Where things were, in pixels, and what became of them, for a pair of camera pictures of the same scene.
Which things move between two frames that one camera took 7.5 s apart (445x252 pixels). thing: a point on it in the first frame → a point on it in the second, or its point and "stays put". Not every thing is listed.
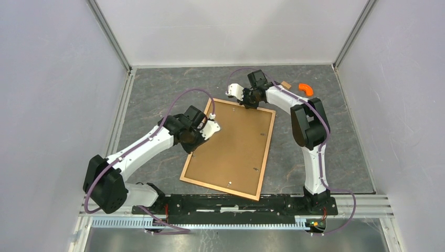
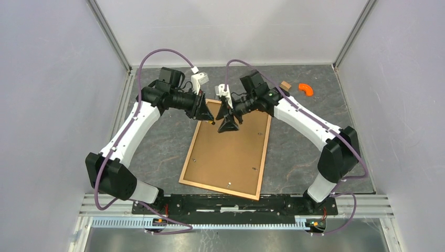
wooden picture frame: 233,160 stays put
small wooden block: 286,84 stays put
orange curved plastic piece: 307,88 stays put
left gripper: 189,148 → 199,110
